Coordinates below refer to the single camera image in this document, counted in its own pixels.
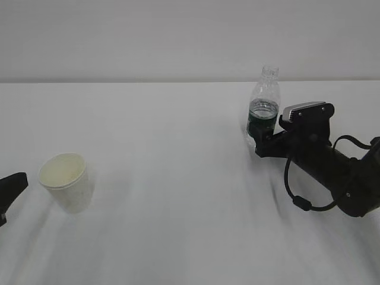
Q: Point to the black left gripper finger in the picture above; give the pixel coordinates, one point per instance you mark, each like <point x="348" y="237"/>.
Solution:
<point x="11" y="187"/>

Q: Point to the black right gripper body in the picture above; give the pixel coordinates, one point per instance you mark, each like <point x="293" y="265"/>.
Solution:
<point x="312" y="148"/>

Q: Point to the white paper cup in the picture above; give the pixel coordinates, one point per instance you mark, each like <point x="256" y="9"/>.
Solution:
<point x="65" y="177"/>

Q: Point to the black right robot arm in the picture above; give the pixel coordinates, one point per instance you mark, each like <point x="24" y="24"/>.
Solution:
<point x="353" y="183"/>

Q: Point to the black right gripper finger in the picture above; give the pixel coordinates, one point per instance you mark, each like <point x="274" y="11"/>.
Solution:
<point x="259" y="135"/>

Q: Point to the clear green-label water bottle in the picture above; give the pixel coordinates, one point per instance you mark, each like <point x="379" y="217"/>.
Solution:
<point x="265" y="101"/>

